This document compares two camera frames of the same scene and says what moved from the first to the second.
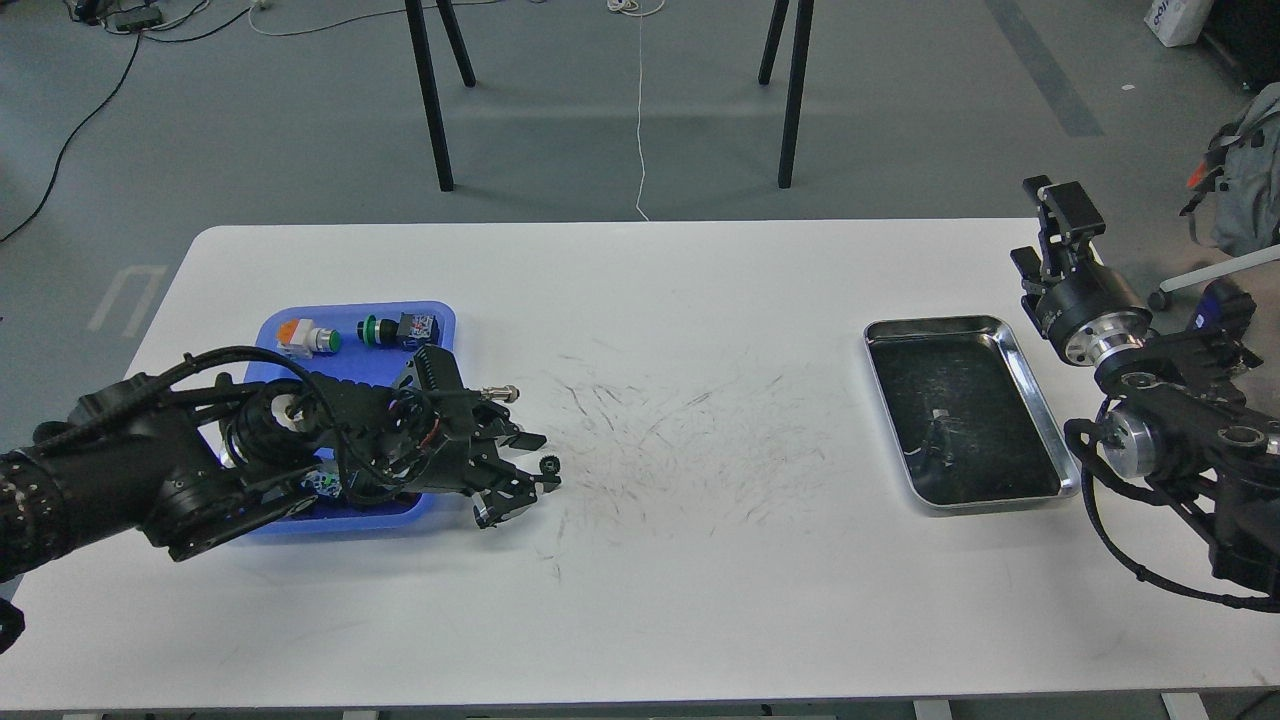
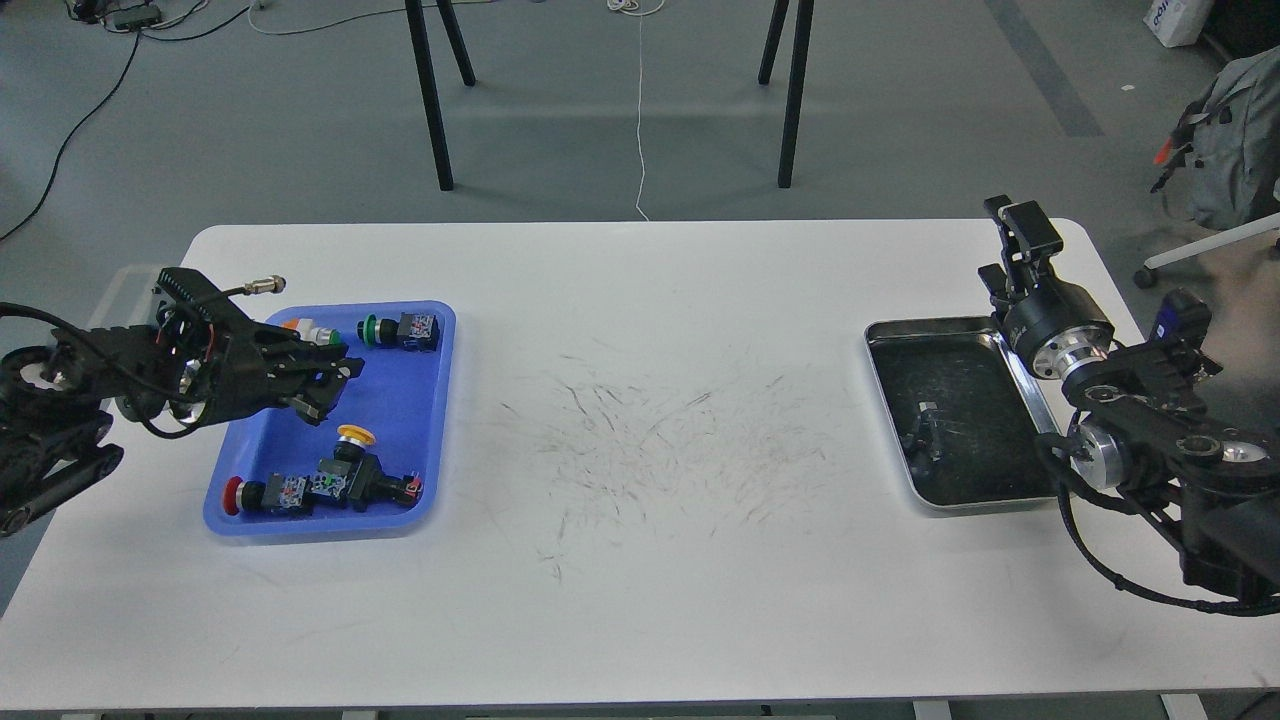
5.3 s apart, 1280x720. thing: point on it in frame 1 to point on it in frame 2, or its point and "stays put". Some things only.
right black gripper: (1088, 310) to (1057, 326)
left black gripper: (456, 453) to (250, 365)
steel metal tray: (966, 423) stays put
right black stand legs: (797, 80) stays put
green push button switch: (410, 332) stays put
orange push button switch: (299, 338) stays put
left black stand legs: (428, 80) stays put
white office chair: (1157, 300) to (1146, 277)
